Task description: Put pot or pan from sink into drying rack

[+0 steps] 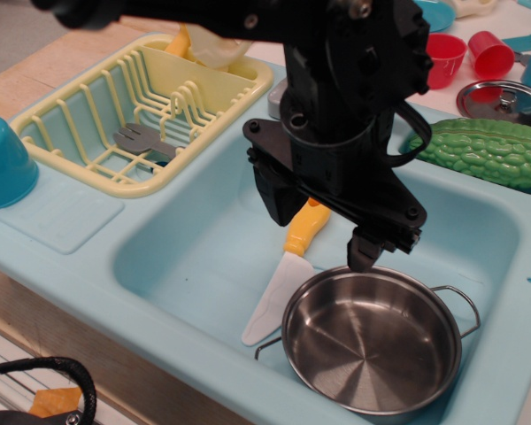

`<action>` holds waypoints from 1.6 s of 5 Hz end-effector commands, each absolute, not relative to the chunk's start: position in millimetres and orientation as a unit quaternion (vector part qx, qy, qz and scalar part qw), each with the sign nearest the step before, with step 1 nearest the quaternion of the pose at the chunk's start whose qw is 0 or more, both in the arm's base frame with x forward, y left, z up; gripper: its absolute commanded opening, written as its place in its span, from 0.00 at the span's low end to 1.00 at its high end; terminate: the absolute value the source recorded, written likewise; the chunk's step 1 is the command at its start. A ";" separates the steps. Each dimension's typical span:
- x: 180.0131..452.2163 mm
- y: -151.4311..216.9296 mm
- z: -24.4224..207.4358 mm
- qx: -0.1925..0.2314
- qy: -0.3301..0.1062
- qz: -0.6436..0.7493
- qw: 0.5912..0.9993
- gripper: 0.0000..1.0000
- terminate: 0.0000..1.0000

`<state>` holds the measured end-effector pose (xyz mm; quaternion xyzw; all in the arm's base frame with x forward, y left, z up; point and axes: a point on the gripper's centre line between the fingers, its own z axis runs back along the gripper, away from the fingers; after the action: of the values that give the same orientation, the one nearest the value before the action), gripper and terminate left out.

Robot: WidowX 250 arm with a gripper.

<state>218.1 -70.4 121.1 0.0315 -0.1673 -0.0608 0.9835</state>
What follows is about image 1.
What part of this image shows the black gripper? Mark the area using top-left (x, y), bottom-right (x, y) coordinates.
top-left (243, 110), bottom-right (427, 272)

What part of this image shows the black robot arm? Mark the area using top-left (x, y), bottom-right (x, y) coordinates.
top-left (36, 1), bottom-right (432, 272)

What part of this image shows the stainless steel pot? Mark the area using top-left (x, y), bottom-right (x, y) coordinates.
top-left (254, 267), bottom-right (482, 424)

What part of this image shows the steel pot lid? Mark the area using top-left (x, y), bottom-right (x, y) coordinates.
top-left (456, 80), bottom-right (531, 127)

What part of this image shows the yellow drying rack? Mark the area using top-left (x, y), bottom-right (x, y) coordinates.
top-left (11, 33), bottom-right (273, 198)

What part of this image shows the grey faucet base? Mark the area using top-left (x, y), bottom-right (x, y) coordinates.
top-left (267, 78), bottom-right (288, 120)

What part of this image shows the green bitter melon toy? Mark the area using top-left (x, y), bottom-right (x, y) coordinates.
top-left (418, 119), bottom-right (531, 191)

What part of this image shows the cream plastic dish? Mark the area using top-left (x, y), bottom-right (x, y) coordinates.
top-left (186, 24), bottom-right (252, 70)

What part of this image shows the grey toy fork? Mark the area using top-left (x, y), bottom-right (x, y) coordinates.
top-left (112, 123), bottom-right (185, 160)

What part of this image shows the red plastic cup upright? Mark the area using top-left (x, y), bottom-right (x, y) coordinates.
top-left (427, 33), bottom-right (467, 89)

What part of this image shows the red plastic cup lying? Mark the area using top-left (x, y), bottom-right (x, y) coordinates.
top-left (467, 31), bottom-right (514, 80)

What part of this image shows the teal plastic plate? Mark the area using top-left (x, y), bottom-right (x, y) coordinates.
top-left (414, 0), bottom-right (456, 33)

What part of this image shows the cream toy item top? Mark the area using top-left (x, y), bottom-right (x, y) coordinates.
top-left (449, 0), bottom-right (498, 18)

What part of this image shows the teal plastic cup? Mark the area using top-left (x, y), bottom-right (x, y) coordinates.
top-left (0, 117), bottom-right (39, 209)

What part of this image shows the orange tape piece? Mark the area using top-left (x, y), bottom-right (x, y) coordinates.
top-left (28, 387), bottom-right (82, 418)

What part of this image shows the yellow handled toy knife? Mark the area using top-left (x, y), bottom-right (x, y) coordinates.
top-left (241, 198), bottom-right (331, 346)

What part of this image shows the orange yellow utensil handle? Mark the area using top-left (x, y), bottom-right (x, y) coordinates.
top-left (165, 23), bottom-right (191, 58)

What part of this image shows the teal handled utensil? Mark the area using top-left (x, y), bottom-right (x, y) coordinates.
top-left (503, 35), bottom-right (531, 66)

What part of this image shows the black braided cable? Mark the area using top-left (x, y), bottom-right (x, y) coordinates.
top-left (0, 357), bottom-right (97, 425)

